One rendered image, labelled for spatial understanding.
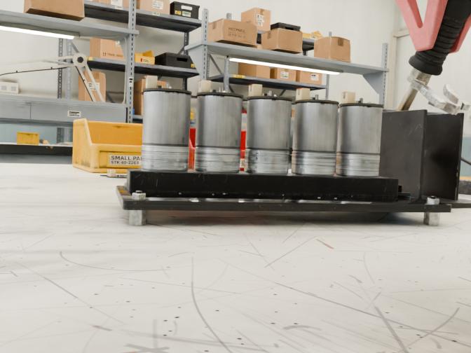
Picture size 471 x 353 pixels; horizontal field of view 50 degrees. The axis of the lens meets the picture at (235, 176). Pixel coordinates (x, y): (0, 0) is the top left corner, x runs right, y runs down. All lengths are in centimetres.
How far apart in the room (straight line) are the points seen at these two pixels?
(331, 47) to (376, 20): 321
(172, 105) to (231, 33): 272
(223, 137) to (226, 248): 10
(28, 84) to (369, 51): 386
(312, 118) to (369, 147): 4
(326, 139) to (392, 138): 12
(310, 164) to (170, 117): 8
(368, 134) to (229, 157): 8
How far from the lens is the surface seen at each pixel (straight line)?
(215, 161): 26
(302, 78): 520
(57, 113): 257
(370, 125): 29
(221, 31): 295
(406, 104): 40
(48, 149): 259
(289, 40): 318
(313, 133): 28
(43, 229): 21
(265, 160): 27
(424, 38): 38
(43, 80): 473
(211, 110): 26
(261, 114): 27
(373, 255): 18
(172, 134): 25
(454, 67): 609
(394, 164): 38
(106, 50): 434
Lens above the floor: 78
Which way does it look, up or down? 3 degrees down
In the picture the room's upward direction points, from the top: 3 degrees clockwise
